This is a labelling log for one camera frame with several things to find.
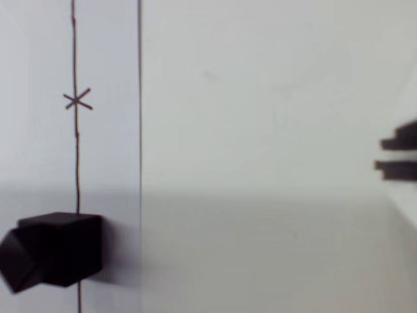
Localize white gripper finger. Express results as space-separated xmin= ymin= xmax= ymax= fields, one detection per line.
xmin=373 ymin=160 xmax=417 ymax=229
xmin=380 ymin=119 xmax=417 ymax=151

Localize black cube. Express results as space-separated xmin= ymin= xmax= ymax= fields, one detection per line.
xmin=0 ymin=211 xmax=104 ymax=294

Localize white paper sheet with markings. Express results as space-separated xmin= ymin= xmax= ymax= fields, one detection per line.
xmin=0 ymin=0 xmax=143 ymax=313

